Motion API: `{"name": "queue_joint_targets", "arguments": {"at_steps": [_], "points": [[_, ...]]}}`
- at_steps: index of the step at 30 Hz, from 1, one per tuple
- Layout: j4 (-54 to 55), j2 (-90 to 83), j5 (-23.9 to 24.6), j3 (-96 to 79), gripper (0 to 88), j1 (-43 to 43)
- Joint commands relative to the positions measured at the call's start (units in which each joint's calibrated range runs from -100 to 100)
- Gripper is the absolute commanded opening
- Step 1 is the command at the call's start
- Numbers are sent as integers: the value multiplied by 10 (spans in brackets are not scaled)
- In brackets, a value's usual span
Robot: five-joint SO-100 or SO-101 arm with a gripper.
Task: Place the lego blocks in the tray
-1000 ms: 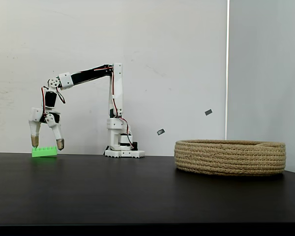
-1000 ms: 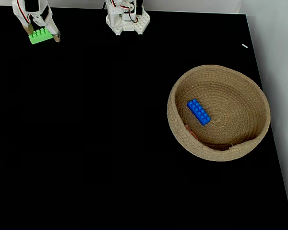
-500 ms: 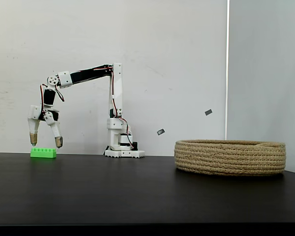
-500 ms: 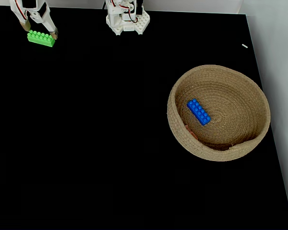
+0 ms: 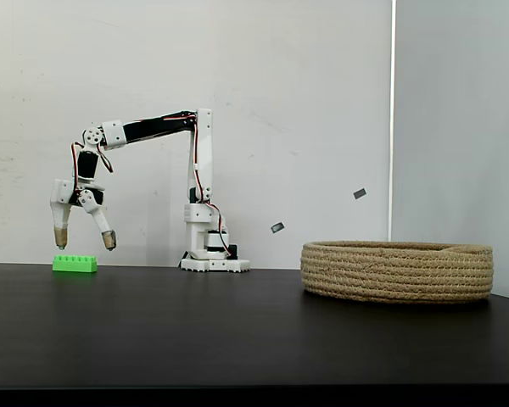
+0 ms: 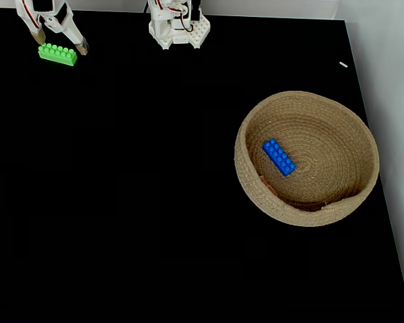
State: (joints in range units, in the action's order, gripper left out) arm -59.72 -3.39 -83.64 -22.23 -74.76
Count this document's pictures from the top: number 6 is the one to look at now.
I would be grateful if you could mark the green lego block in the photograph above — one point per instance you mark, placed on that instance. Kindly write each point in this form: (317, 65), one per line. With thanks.
(58, 55)

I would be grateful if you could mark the blue lego block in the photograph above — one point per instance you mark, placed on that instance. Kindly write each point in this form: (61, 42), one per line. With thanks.
(278, 157)

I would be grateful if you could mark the pink lego block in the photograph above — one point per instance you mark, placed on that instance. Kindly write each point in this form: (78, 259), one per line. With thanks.
(268, 186)

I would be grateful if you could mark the small white tape strip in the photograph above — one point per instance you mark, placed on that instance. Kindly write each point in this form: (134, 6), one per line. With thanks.
(343, 64)

